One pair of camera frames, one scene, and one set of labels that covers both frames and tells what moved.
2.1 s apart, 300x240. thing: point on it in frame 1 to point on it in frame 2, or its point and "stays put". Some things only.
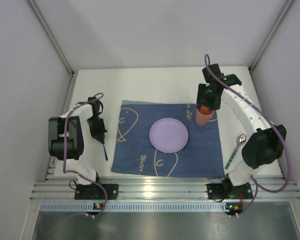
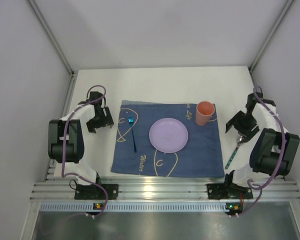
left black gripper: [98, 131] to [100, 121]
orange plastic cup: [203, 114] stays put
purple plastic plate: [168, 135] stays put
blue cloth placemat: [201, 155] stays put
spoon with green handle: [240, 140] stays put
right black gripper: [207, 104] to [240, 122]
